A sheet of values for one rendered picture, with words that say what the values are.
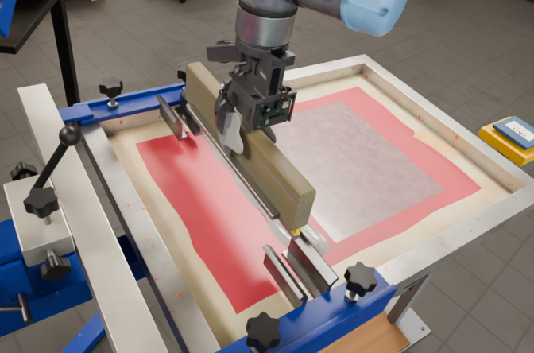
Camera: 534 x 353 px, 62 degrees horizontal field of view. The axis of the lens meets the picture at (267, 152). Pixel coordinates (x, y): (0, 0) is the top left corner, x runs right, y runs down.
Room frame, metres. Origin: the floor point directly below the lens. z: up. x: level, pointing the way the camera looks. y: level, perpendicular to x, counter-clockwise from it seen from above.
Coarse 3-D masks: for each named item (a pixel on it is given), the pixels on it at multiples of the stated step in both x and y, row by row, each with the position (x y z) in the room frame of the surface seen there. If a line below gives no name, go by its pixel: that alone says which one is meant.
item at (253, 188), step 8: (192, 104) 0.65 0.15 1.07; (192, 112) 0.62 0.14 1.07; (200, 120) 0.61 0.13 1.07; (208, 128) 0.59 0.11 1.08; (208, 136) 0.57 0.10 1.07; (216, 136) 0.57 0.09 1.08; (216, 144) 0.55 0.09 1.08; (224, 152) 0.53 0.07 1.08; (232, 160) 0.52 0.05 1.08; (232, 168) 0.51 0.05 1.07; (240, 168) 0.50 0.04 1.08; (240, 176) 0.49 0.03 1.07; (248, 176) 0.49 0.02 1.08; (248, 184) 0.47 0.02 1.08; (256, 184) 0.47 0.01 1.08; (256, 192) 0.46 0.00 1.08; (264, 200) 0.44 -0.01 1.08; (264, 208) 0.43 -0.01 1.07; (272, 208) 0.43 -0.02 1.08; (272, 216) 0.42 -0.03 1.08
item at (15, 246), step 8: (0, 224) 0.34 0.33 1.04; (8, 224) 0.34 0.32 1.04; (0, 232) 0.33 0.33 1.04; (8, 232) 0.33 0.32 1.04; (0, 240) 0.32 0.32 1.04; (8, 240) 0.32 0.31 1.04; (16, 240) 0.32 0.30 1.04; (0, 248) 0.31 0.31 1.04; (8, 248) 0.31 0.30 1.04; (16, 248) 0.31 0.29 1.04; (0, 256) 0.30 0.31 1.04; (8, 256) 0.30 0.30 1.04; (16, 256) 0.31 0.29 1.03; (64, 256) 0.34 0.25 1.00; (0, 264) 0.29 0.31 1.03; (24, 264) 0.31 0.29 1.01; (40, 264) 0.32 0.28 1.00; (0, 280) 0.29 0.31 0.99
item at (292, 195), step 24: (192, 72) 0.66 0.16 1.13; (192, 96) 0.65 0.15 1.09; (216, 96) 0.59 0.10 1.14; (264, 144) 0.50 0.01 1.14; (264, 168) 0.47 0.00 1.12; (288, 168) 0.45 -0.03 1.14; (264, 192) 0.46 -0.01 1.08; (288, 192) 0.42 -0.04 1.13; (312, 192) 0.42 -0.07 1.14; (288, 216) 0.41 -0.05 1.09
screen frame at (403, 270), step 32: (320, 64) 1.04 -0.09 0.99; (352, 64) 1.08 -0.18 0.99; (416, 96) 0.98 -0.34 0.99; (96, 128) 0.63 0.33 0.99; (128, 128) 0.68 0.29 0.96; (448, 128) 0.87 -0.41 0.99; (96, 160) 0.54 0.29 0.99; (480, 160) 0.79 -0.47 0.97; (128, 192) 0.48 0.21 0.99; (128, 224) 0.42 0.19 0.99; (480, 224) 0.57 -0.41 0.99; (160, 256) 0.38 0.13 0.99; (416, 256) 0.47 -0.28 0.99; (448, 256) 0.50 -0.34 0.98; (160, 288) 0.32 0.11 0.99; (192, 320) 0.29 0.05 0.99; (192, 352) 0.25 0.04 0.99
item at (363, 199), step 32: (352, 160) 0.72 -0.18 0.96; (384, 160) 0.75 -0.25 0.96; (416, 160) 0.77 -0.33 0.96; (448, 160) 0.79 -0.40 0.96; (320, 192) 0.61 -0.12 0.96; (352, 192) 0.63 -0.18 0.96; (384, 192) 0.64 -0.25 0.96; (416, 192) 0.66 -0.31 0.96; (448, 192) 0.68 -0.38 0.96; (192, 224) 0.47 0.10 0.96; (224, 224) 0.49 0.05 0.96; (256, 224) 0.50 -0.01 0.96; (320, 224) 0.53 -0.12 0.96; (352, 224) 0.54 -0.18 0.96; (384, 224) 0.56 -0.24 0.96; (224, 256) 0.42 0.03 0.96; (256, 256) 0.43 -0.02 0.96; (224, 288) 0.37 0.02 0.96; (256, 288) 0.38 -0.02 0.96
